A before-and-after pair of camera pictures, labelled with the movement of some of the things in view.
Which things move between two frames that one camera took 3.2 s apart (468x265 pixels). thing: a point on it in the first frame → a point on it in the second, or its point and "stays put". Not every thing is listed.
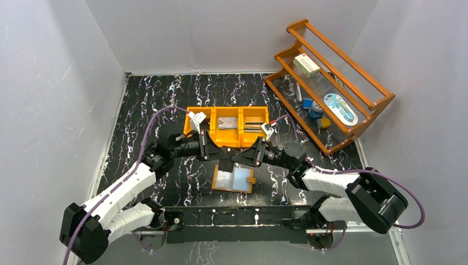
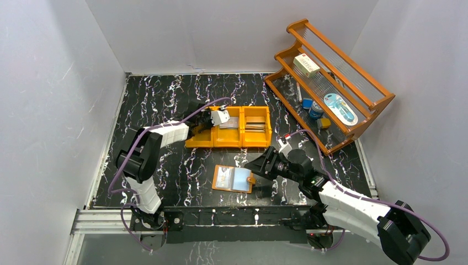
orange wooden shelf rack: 330,95 stays put
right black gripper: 259,150 → 268,165
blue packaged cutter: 346,114 stays put
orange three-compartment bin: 230,126 stays put
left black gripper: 202,146 → 204,119
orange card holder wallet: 239,180 stays put
